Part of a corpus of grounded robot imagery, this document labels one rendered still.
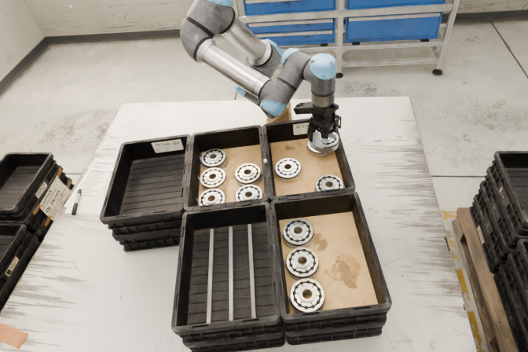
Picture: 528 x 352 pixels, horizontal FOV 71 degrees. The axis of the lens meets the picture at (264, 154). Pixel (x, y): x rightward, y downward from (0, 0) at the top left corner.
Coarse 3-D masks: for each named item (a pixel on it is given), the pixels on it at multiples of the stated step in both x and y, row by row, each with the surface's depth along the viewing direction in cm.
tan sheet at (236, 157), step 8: (232, 152) 159; (240, 152) 158; (248, 152) 158; (256, 152) 157; (232, 160) 155; (240, 160) 155; (248, 160) 154; (256, 160) 154; (200, 168) 154; (224, 168) 153; (232, 168) 152; (232, 176) 149; (200, 184) 148; (232, 184) 146; (200, 192) 145; (224, 192) 144; (232, 192) 143; (232, 200) 141
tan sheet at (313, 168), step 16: (272, 144) 160; (288, 144) 158; (304, 144) 157; (272, 160) 153; (304, 160) 151; (320, 160) 150; (336, 160) 149; (304, 176) 145; (320, 176) 144; (336, 176) 143; (288, 192) 140
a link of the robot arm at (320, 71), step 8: (320, 56) 109; (328, 56) 108; (312, 64) 107; (320, 64) 106; (328, 64) 106; (304, 72) 112; (312, 72) 109; (320, 72) 107; (328, 72) 107; (312, 80) 111; (320, 80) 109; (328, 80) 109; (312, 88) 113; (320, 88) 111; (328, 88) 111; (320, 96) 113
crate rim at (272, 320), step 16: (208, 208) 127; (224, 208) 126; (240, 208) 126; (272, 240) 115; (272, 256) 113; (272, 272) 108; (176, 288) 108; (176, 304) 106; (176, 320) 101; (240, 320) 100; (272, 320) 99
